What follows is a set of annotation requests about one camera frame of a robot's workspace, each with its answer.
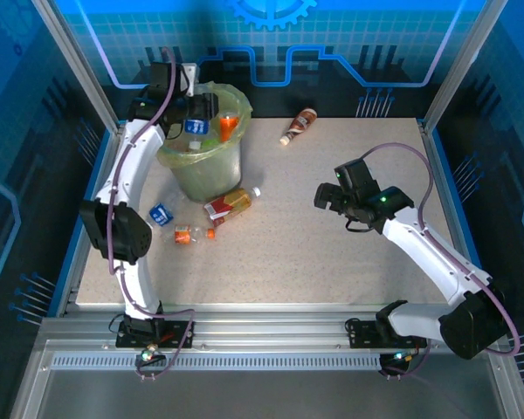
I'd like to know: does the blue label clear bottle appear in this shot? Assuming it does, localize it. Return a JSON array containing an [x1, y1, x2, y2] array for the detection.
[[147, 194, 189, 229], [183, 117, 211, 152]]

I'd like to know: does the large orange label bottle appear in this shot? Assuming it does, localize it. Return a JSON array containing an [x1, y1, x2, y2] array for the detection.
[[217, 112, 241, 144]]

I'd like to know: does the brown bottle with white cap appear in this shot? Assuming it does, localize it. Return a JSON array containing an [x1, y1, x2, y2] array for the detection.
[[279, 107, 319, 146]]

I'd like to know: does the red yellow label tea bottle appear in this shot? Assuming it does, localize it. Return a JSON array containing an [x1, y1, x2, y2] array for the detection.
[[203, 186, 263, 228]]

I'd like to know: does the small orange label bottle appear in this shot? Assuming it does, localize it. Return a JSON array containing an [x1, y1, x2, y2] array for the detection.
[[159, 223, 217, 245]]

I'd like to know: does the green mesh waste bin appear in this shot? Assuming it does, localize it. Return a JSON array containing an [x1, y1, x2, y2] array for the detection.
[[156, 82, 253, 204]]

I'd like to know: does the small LED board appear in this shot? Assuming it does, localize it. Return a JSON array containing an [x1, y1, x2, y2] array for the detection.
[[134, 347, 167, 366], [382, 351, 414, 366]]

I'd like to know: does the slotted metal strip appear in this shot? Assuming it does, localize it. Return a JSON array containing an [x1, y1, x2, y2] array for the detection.
[[52, 354, 388, 372]]

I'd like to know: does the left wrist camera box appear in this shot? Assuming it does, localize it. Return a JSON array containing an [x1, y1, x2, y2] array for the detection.
[[181, 62, 201, 98]]

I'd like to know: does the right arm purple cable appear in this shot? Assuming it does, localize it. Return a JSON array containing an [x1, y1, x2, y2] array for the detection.
[[360, 142, 521, 381]]

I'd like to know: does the aluminium frame post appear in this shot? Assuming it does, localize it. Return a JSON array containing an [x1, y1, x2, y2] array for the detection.
[[30, 0, 119, 127], [422, 0, 510, 127]]

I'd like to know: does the aluminium front rail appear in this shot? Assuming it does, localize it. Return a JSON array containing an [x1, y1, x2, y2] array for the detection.
[[38, 303, 507, 350]]

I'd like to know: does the grey metal base plate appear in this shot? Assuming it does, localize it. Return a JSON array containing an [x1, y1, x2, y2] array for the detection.
[[34, 368, 512, 419]]

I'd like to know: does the aluminium side rail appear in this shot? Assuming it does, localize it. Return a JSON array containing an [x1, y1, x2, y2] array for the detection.
[[417, 118, 524, 419], [8, 121, 126, 419]]

